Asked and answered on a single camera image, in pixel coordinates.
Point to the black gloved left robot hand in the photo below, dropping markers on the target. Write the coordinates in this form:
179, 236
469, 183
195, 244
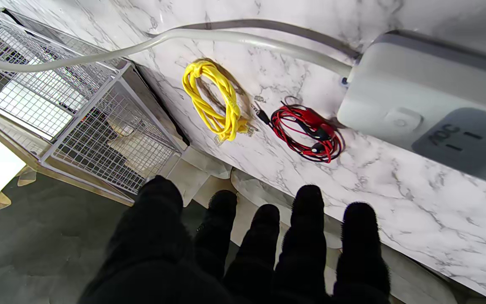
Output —
163, 253

